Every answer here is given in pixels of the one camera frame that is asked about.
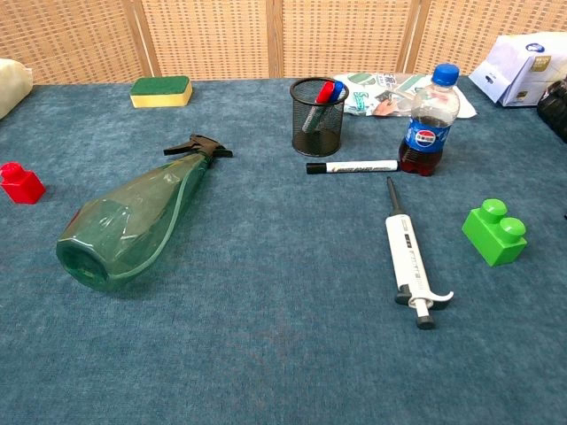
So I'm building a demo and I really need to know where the green and yellow sponge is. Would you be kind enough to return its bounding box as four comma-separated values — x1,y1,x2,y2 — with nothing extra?
129,75,194,109

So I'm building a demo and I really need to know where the white laboratory pipette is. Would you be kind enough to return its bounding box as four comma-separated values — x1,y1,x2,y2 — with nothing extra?
385,176,455,331

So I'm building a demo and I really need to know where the black object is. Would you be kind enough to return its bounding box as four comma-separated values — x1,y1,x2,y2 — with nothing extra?
536,75,567,143

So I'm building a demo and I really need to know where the cola bottle with blue cap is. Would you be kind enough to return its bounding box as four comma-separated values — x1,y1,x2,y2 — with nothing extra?
398,63,462,177

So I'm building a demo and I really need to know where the blue capped marker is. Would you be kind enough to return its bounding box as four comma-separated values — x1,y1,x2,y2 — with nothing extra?
312,81,346,134

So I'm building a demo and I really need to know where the long cream plastic package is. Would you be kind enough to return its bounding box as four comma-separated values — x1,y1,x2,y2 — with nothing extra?
0,58,34,120

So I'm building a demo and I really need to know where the blue table cloth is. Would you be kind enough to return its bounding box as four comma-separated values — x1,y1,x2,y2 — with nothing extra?
0,75,567,425

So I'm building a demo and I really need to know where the woven bamboo folding screen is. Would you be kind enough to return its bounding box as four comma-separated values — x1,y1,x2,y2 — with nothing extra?
0,0,567,86

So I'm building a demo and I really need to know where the black mesh pen holder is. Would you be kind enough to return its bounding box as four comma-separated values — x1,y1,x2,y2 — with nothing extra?
289,76,350,158

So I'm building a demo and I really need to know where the red toy building block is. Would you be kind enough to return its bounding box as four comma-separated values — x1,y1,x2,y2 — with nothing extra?
0,161,47,205

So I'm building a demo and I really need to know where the packaged cleaning cloth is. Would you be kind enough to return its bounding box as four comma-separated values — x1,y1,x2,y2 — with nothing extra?
332,72,478,120

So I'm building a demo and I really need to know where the red capped marker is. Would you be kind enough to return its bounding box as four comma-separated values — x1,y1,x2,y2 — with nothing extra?
302,81,337,133

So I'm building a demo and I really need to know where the black capped whiteboard marker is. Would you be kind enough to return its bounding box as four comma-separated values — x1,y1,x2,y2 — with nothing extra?
306,159,400,175

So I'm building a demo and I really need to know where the green transparent spray bottle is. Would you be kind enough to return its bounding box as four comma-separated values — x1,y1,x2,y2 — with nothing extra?
55,134,234,292

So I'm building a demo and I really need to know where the green toy building block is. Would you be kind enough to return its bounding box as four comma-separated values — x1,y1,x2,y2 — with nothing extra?
461,198,529,267

